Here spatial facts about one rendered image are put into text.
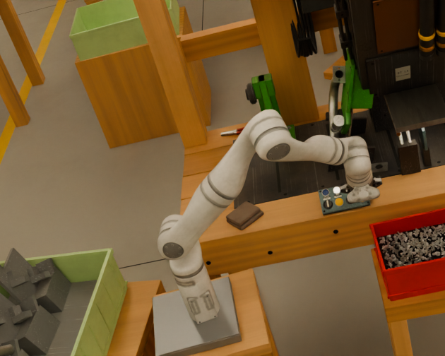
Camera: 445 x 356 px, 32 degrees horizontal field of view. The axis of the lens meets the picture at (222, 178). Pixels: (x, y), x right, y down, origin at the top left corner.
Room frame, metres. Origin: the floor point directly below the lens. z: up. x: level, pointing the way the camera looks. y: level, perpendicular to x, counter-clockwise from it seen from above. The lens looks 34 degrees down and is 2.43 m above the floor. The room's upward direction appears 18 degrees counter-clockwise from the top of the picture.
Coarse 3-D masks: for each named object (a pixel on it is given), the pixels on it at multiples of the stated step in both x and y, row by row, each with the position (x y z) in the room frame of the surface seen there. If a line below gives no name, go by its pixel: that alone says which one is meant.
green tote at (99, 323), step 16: (48, 256) 2.07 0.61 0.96; (64, 256) 2.05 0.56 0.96; (80, 256) 2.03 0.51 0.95; (96, 256) 2.02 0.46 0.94; (112, 256) 2.00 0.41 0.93; (64, 272) 2.06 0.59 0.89; (80, 272) 2.04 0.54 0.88; (96, 272) 2.02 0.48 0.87; (112, 272) 1.96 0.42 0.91; (0, 288) 2.07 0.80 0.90; (96, 288) 1.84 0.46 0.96; (112, 288) 1.92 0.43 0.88; (96, 304) 1.80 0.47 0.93; (112, 304) 1.88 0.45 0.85; (96, 320) 1.76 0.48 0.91; (112, 320) 1.84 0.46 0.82; (80, 336) 1.66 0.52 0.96; (96, 336) 1.73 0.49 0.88; (80, 352) 1.62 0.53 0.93; (96, 352) 1.69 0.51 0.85
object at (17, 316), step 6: (18, 306) 1.88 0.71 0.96; (12, 312) 1.85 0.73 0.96; (18, 312) 1.86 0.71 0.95; (24, 312) 1.83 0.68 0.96; (30, 312) 1.84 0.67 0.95; (0, 318) 1.77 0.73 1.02; (12, 318) 1.85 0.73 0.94; (18, 318) 1.83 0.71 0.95; (24, 318) 1.82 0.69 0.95; (0, 324) 1.76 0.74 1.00
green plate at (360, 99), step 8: (352, 56) 2.19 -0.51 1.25; (352, 64) 2.10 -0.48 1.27; (352, 72) 2.09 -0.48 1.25; (352, 80) 2.09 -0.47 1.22; (344, 88) 2.18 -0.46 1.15; (352, 88) 2.10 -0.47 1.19; (360, 88) 2.10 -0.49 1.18; (344, 96) 2.17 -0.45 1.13; (352, 96) 2.11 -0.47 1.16; (360, 96) 2.10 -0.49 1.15; (368, 96) 2.10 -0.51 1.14; (344, 104) 2.15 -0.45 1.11; (352, 104) 2.11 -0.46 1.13; (360, 104) 2.11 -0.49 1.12; (368, 104) 2.10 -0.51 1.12; (344, 112) 2.14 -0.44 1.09
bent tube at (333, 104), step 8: (336, 72) 2.22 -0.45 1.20; (344, 72) 2.19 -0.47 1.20; (336, 80) 2.18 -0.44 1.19; (344, 80) 2.17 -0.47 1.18; (336, 88) 2.25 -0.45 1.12; (336, 96) 2.25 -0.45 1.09; (328, 104) 2.26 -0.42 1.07; (336, 104) 2.24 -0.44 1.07; (336, 112) 2.22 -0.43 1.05; (336, 136) 2.16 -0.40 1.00
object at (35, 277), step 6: (12, 270) 1.96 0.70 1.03; (30, 270) 2.02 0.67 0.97; (36, 270) 2.02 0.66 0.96; (12, 276) 1.94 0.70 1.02; (18, 276) 1.95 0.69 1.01; (24, 276) 1.92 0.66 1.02; (30, 276) 2.01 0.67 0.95; (36, 276) 2.00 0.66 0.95; (42, 276) 1.98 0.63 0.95; (48, 276) 1.99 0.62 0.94; (12, 282) 1.93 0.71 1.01; (18, 282) 1.92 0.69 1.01; (24, 282) 1.91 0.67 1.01; (36, 282) 1.99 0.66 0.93
